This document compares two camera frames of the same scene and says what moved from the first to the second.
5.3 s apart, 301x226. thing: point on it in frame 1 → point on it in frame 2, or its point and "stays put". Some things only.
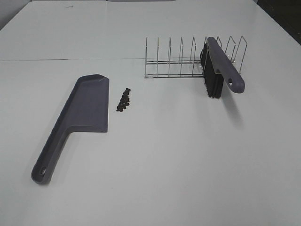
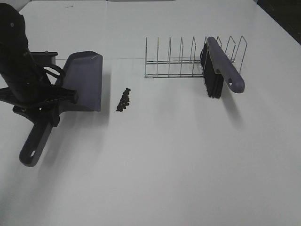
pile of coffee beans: (124, 101) stays put
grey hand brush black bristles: (217, 67) stays put
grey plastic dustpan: (86, 109) → (83, 74)
